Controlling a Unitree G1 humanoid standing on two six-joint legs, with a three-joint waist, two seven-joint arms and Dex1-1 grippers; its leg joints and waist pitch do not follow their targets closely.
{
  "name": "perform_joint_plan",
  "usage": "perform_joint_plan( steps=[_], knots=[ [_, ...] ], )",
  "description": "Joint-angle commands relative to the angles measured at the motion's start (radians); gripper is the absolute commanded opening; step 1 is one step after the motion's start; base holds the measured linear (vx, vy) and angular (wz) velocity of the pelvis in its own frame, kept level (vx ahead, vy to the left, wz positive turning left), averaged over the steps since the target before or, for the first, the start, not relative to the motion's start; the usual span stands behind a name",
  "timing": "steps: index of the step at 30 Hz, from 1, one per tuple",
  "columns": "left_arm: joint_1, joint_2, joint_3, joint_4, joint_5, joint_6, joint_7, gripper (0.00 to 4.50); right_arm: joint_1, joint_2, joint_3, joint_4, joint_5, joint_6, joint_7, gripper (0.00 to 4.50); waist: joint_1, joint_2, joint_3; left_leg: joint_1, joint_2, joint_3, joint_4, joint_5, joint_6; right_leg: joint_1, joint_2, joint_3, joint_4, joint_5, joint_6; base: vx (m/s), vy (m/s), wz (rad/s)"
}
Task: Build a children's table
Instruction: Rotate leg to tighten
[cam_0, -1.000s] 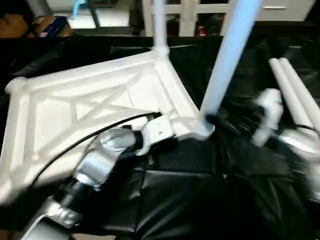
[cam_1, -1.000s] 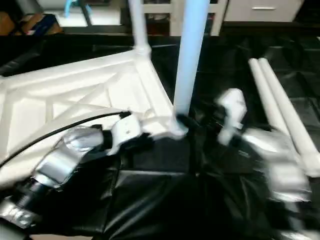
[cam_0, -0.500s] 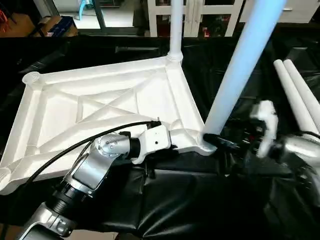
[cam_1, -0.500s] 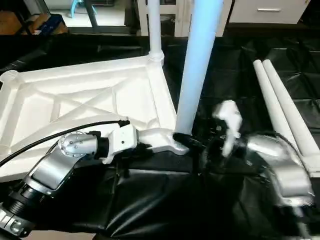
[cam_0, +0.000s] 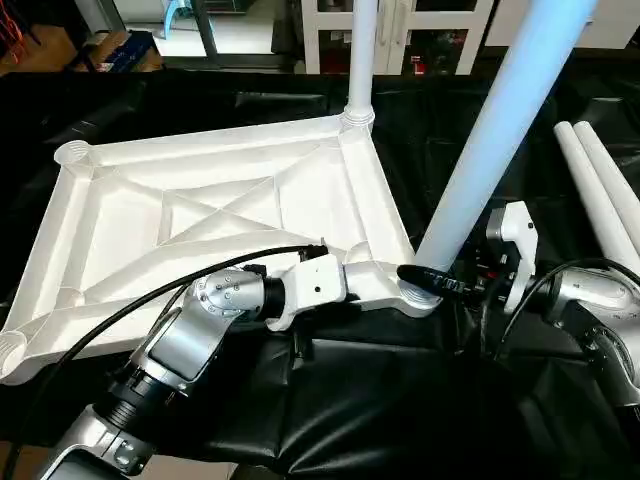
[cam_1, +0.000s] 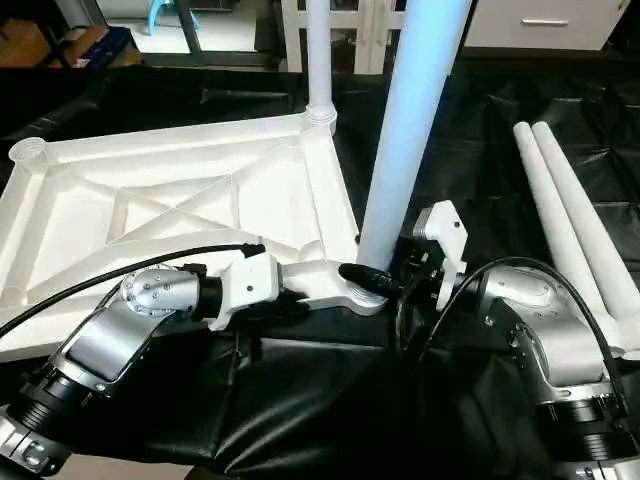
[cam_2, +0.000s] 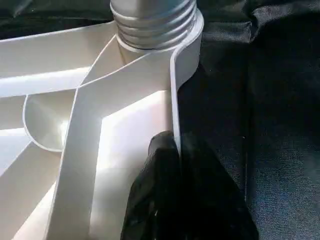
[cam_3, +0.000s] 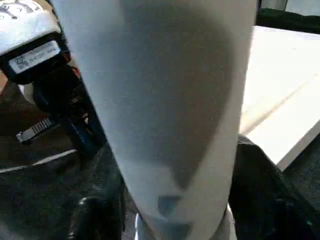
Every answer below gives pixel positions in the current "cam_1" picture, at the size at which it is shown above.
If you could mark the blue box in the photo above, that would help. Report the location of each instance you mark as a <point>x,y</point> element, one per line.
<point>105,45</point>

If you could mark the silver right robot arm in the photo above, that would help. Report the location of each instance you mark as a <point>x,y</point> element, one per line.
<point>560,340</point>

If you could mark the black work mat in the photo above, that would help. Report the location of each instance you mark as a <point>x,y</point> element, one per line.
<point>330,410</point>

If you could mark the white glass door cabinet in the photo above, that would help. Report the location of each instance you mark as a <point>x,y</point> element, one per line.
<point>355,35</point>

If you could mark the turquoise plastic stool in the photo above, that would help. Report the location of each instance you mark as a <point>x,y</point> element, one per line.
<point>165,12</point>

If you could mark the white plastic table leg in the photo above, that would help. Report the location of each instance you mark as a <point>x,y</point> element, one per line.
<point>320,55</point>
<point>590,220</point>
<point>560,230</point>
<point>410,120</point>

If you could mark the white plastic table top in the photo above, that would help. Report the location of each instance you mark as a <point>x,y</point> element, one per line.
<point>150,200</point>

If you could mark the white drawer unit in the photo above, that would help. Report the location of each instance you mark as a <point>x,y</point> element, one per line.
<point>545,22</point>

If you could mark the brown cardboard board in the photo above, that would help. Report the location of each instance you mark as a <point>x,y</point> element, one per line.
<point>35,45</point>

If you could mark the grey metal pole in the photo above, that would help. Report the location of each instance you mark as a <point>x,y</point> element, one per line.
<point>188,25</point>

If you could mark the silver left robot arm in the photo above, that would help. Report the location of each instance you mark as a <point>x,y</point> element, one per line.
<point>110,340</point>

